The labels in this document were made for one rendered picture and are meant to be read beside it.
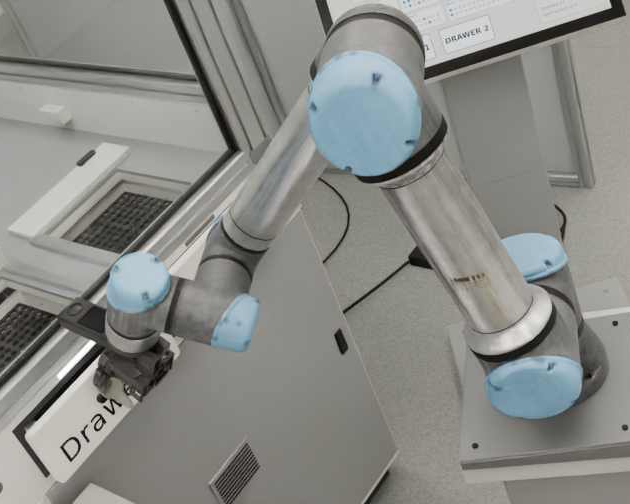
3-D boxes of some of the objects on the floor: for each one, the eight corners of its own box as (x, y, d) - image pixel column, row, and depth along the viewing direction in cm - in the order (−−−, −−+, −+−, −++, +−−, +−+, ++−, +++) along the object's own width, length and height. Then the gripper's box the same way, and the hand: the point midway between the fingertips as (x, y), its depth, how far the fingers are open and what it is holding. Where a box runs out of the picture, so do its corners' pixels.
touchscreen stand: (686, 427, 234) (626, 24, 173) (488, 481, 240) (362, 108, 179) (618, 285, 274) (549, -84, 213) (449, 333, 279) (335, -13, 219)
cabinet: (412, 464, 250) (307, 202, 202) (129, 883, 196) (-105, 660, 149) (139, 368, 308) (8, 146, 261) (-137, 671, 254) (-366, 461, 207)
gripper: (136, 380, 141) (128, 439, 159) (187, 323, 147) (174, 386, 164) (85, 342, 142) (84, 405, 160) (138, 288, 148) (131, 354, 166)
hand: (115, 381), depth 162 cm, fingers closed on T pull, 3 cm apart
